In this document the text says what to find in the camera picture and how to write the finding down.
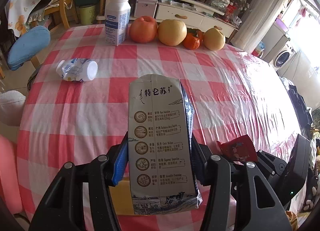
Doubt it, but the white washing machine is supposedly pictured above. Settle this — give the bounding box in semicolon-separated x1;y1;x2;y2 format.
261;22;297;70

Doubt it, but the white cushioned stool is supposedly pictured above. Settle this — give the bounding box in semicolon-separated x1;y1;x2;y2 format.
0;90;26;127

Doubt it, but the tall white milk carton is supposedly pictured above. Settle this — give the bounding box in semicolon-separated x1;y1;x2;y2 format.
105;0;131;46

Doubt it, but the yellow square sponge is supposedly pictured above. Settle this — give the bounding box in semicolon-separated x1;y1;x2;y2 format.
109;177;134;216

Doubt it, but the white TV cabinet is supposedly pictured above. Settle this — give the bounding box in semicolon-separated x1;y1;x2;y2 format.
97;0;237;38

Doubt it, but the small yellow pear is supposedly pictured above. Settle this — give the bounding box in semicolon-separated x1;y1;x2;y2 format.
203;26;226;51

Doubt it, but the orange patterned white cloth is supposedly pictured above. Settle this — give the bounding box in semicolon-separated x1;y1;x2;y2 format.
7;0;41;37

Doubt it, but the red snack wrapper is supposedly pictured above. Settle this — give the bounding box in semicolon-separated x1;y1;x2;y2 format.
217;135;258;163

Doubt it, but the blue cushioned stool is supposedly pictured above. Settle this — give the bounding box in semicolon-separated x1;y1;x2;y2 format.
7;26;51;70

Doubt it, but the pink checkered tablecloth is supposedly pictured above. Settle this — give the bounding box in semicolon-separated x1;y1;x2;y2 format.
18;26;299;216

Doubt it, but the small orange persimmon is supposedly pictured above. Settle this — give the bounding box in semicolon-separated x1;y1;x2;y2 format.
182;28;204;50

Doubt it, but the red apple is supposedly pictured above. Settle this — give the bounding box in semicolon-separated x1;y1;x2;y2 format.
129;16;158;43

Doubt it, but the pink plastic basin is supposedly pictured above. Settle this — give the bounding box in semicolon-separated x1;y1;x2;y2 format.
0;136;23;214

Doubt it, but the grey milk carton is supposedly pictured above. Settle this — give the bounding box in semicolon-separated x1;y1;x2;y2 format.
128;74;202;215

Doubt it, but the pink storage box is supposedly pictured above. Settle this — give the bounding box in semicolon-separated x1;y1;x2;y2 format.
133;0;158;18

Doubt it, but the light green trash bin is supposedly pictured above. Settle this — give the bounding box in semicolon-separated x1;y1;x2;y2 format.
79;4;97;26

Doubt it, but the crushed white plastic bottle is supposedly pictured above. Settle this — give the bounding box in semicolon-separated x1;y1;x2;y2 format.
56;58;98;82

